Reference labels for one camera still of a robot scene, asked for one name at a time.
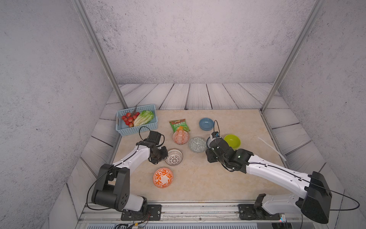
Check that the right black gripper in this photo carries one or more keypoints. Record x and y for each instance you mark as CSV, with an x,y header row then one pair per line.
x,y
208,154

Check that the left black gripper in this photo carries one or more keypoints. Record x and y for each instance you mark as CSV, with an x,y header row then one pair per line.
x,y
165,155

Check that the blue floral bowl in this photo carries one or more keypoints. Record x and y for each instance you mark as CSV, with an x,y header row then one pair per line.
x,y
209,140

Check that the white brown lattice bowl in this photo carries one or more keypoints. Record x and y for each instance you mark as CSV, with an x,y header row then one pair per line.
x,y
175,157

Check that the grey green patterned bowl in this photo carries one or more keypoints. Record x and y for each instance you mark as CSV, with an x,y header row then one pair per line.
x,y
197,145

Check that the red patterned bowl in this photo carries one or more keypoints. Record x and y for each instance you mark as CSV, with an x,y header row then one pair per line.
x,y
181,137

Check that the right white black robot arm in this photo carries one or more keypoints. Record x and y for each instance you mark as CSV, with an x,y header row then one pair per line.
x,y
310,193

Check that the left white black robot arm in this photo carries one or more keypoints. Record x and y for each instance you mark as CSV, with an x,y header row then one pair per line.
x,y
112,187

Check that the lime green bowl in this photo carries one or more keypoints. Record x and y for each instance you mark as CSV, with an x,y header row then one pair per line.
x,y
233,141

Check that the orange floral bowl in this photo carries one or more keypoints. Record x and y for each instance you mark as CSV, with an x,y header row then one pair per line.
x,y
163,178

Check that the plain blue bowl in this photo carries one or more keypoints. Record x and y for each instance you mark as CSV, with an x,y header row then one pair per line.
x,y
206,124

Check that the green snack bag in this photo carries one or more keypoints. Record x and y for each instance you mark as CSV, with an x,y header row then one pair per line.
x,y
179,125

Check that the green lettuce head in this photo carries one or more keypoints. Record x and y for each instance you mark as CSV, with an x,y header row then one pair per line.
x,y
144,118

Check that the light blue plastic basket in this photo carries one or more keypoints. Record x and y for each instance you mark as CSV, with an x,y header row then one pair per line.
x,y
124,130

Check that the red cherry tomatoes bunch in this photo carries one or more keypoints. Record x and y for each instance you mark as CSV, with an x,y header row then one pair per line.
x,y
129,118

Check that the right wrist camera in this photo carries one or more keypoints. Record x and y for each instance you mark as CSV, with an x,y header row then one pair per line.
x,y
215,135

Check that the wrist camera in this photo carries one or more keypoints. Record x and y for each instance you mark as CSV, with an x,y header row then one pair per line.
x,y
154,137
215,135

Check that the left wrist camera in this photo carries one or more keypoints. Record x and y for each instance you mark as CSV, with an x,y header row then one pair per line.
x,y
154,137

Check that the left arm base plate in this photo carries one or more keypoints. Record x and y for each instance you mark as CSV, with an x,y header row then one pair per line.
x,y
151,212

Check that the white cable strip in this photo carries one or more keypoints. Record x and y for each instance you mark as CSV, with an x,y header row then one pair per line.
x,y
273,148

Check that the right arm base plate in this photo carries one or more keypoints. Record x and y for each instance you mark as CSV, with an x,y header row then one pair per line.
x,y
254,212

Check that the aluminium rail front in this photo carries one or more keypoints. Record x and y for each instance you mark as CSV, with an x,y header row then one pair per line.
x,y
191,215

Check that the left aluminium frame post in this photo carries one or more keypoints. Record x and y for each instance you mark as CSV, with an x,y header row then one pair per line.
x,y
98,49

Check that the aluminium frame post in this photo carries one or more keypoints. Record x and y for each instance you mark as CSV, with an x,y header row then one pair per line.
x,y
306,29
98,49

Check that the right aluminium frame post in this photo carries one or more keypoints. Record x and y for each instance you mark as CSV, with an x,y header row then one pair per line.
x,y
306,29

